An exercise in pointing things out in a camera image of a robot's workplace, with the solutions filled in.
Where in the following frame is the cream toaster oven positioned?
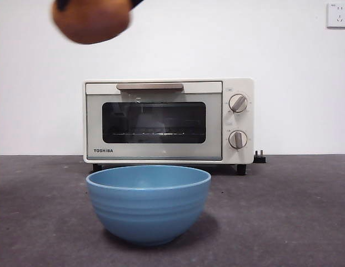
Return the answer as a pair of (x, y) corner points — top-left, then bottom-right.
(82, 77), (255, 176)

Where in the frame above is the black power plug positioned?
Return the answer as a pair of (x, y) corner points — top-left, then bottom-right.
(253, 149), (267, 164)

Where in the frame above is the metal wire oven rack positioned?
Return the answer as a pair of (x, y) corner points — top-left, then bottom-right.
(111, 131), (196, 137)

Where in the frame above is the glass oven door with handle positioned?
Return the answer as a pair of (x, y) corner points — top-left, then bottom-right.
(85, 81), (223, 161)

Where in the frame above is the blue ribbed bowl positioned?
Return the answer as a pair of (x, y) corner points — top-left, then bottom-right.
(86, 165), (212, 246)

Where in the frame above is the white wall socket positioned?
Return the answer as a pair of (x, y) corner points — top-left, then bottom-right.
(326, 3), (345, 28)

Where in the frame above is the brown potato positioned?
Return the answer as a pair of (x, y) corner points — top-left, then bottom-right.
(52, 0), (133, 45)

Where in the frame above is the round beige oven knob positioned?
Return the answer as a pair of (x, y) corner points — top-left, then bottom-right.
(228, 93), (248, 113)
(228, 130), (248, 152)

